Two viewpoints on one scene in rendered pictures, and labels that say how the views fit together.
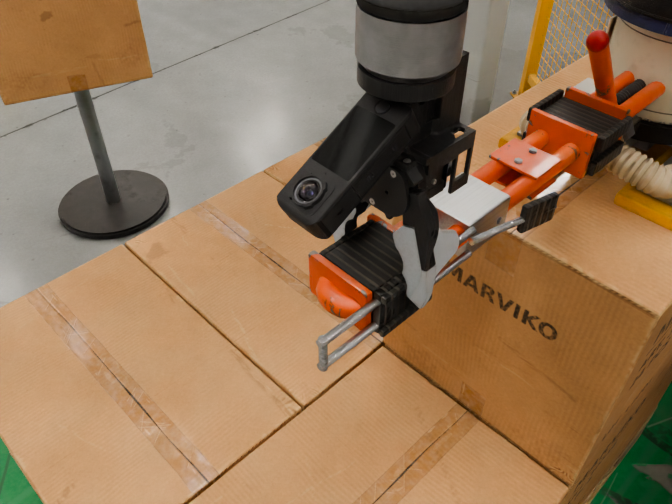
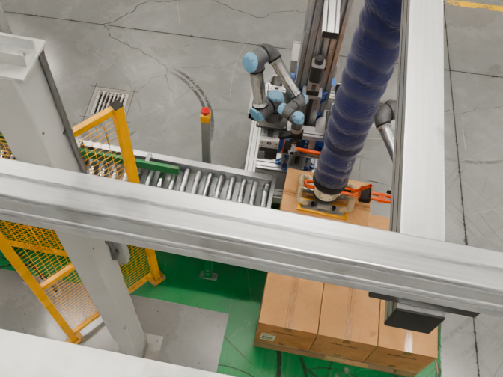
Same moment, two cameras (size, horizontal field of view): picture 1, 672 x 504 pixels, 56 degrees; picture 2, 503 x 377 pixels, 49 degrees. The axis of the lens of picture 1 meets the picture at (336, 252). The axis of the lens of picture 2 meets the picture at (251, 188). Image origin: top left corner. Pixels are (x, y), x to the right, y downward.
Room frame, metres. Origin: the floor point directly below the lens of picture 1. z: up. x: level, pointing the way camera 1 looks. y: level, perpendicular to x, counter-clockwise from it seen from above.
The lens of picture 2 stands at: (2.48, 0.70, 4.10)
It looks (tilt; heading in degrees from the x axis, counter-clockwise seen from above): 58 degrees down; 230
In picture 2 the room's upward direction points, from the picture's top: 6 degrees clockwise
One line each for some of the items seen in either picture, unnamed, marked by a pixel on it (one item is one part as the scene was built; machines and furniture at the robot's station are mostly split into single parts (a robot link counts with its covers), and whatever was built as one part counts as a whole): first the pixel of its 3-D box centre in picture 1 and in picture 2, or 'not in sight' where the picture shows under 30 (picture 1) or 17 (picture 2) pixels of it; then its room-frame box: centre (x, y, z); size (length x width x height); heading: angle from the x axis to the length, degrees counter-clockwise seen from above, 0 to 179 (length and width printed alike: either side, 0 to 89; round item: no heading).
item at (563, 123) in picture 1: (575, 131); (364, 194); (0.66, -0.29, 1.07); 0.10 x 0.08 x 0.06; 44
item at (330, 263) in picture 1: (368, 270); not in sight; (0.42, -0.03, 1.07); 0.08 x 0.07 x 0.05; 134
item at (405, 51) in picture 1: (405, 33); not in sight; (0.43, -0.05, 1.29); 0.08 x 0.08 x 0.05
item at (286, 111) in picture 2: not in sight; (288, 110); (0.84, -0.95, 1.37); 0.11 x 0.11 x 0.08; 10
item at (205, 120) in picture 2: not in sight; (206, 153); (1.14, -1.47, 0.50); 0.07 x 0.07 x 1.00; 44
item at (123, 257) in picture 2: not in sight; (105, 243); (2.27, -0.61, 1.62); 0.20 x 0.05 x 0.30; 134
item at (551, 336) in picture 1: (588, 241); (321, 213); (0.83, -0.44, 0.74); 0.60 x 0.40 x 0.40; 134
